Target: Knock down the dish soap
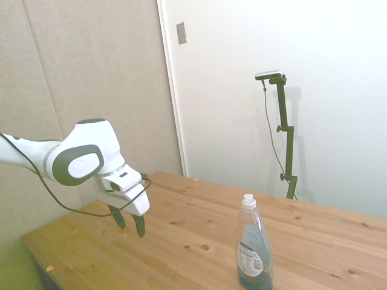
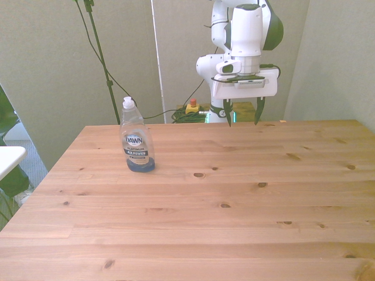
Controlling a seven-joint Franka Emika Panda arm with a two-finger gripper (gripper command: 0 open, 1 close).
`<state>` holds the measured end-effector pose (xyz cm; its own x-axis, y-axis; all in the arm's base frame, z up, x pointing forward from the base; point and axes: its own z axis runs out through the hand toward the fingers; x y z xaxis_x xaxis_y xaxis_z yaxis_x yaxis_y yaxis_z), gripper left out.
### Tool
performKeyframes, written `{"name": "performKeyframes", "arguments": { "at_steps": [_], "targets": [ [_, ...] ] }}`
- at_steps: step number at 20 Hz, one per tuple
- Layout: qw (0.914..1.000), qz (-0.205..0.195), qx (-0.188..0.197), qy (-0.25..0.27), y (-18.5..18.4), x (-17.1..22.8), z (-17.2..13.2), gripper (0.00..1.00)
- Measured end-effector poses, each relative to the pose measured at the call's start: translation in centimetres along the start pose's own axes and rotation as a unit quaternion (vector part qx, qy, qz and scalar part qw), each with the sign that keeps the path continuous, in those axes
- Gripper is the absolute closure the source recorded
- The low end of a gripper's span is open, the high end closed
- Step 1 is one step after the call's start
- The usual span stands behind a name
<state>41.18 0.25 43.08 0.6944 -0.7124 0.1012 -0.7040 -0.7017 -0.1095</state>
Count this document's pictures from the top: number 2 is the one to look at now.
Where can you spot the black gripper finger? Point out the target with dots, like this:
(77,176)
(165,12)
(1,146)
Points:
(228,112)
(259,109)

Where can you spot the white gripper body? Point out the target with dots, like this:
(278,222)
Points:
(263,86)

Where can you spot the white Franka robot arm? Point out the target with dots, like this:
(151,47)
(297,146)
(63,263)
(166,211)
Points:
(246,32)

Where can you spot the clear Dawn dish soap bottle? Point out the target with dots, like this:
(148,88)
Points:
(137,140)

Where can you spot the yellow emergency stop button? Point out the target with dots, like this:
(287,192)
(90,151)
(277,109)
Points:
(192,107)

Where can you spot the white vertical partition strip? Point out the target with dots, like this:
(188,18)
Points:
(158,58)

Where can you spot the black tripod stand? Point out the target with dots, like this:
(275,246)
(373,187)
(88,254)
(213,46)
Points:
(101,58)

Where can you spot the white shoe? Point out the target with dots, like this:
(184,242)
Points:
(23,197)

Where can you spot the white side table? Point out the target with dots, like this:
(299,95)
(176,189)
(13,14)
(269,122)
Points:
(10,158)

